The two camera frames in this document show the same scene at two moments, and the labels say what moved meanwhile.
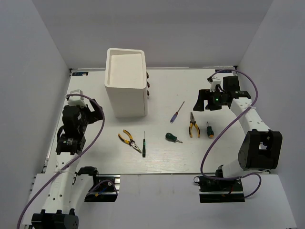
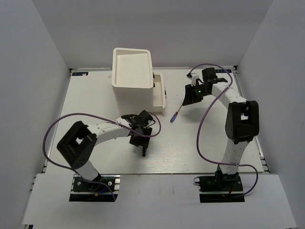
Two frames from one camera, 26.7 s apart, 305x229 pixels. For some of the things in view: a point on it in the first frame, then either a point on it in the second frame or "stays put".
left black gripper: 95,115 to 144,141
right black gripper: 205,95 to 190,97
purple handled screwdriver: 177,113 stays put
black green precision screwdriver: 144,146 stays put
